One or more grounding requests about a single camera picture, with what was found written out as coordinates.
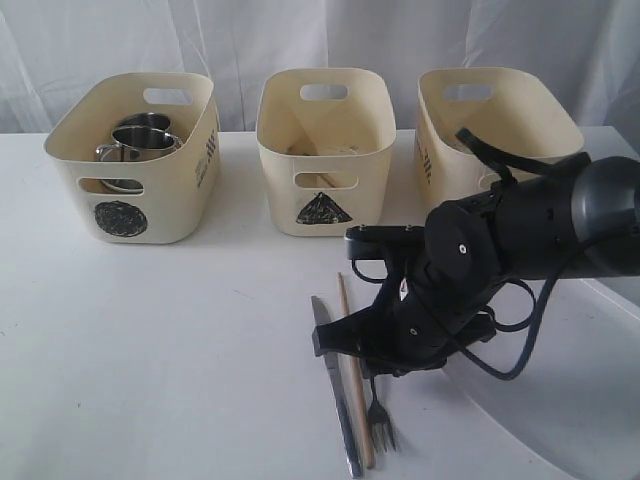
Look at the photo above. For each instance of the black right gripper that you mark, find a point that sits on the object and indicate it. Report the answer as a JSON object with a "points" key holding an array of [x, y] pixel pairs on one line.
{"points": [[421, 316]]}

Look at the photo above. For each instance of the wooden chopstick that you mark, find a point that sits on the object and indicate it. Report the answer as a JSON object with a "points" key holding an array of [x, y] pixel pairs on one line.
{"points": [[359, 404], [322, 179]]}

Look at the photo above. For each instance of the steel table knife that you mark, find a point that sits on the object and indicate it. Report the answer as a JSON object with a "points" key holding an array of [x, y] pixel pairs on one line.
{"points": [[340, 400]]}

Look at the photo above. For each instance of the steel fork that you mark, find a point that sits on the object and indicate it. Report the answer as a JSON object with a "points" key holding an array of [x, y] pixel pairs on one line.
{"points": [[379, 423]]}

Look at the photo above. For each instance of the cream bin triangle mark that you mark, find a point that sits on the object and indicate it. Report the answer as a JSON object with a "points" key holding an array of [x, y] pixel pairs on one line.
{"points": [[347, 109]]}

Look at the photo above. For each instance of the large steel bowl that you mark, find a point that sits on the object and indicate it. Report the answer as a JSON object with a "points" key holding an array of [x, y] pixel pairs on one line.
{"points": [[123, 186]]}

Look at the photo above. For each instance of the small steel cup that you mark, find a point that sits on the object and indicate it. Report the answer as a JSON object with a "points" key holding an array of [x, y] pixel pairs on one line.
{"points": [[137, 143]]}

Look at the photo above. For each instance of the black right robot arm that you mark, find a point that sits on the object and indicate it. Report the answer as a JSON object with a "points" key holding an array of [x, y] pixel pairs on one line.
{"points": [[488, 263]]}

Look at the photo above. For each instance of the white square plate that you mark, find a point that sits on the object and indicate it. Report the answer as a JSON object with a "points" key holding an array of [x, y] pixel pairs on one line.
{"points": [[576, 404]]}

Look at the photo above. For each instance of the cream bin circle mark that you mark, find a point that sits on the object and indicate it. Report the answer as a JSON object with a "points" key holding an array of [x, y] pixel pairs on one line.
{"points": [[176, 186]]}

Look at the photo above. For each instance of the cream bin square mark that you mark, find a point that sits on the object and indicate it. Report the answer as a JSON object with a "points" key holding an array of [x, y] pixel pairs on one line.
{"points": [[507, 108]]}

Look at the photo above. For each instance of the steel mug in bin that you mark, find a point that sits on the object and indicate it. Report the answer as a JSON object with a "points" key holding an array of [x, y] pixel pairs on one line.
{"points": [[153, 120]]}

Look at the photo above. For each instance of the white backdrop curtain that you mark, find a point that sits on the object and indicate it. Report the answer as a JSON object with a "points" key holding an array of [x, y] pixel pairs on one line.
{"points": [[52, 52]]}

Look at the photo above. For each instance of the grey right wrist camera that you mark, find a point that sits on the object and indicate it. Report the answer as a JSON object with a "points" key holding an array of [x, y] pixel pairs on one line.
{"points": [[379, 242]]}

